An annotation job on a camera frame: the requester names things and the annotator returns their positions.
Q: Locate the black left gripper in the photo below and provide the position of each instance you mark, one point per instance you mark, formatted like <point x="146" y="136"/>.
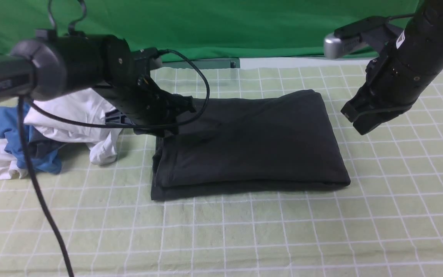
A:
<point x="138" y="101"/>

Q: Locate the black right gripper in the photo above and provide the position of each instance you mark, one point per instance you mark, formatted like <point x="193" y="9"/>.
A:
<point x="393" y="80"/>

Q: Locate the dark gray long-sleeved shirt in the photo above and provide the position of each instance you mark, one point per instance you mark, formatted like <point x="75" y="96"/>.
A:
<point x="240" y="145"/>

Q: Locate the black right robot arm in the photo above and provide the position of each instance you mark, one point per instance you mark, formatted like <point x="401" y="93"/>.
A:
<point x="426" y="27"/>

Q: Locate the white crumpled shirt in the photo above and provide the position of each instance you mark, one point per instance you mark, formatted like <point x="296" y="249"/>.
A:
<point x="83" y="106"/>

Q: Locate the green backdrop cloth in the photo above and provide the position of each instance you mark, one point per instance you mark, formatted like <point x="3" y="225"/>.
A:
<point x="207" y="28"/>

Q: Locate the light green checkered mat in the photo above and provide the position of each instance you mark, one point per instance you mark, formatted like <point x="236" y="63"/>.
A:
<point x="387" y="223"/>

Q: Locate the white crumpled cloth under pile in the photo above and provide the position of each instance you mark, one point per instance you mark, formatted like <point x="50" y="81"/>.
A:
<point x="8" y="164"/>

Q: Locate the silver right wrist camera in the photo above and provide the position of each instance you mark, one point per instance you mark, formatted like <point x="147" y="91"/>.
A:
<point x="353" y="37"/>

